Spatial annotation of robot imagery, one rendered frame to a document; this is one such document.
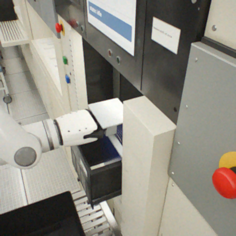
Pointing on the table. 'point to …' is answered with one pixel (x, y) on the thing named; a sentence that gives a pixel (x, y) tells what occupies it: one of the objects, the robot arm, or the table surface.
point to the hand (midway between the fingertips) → (109, 118)
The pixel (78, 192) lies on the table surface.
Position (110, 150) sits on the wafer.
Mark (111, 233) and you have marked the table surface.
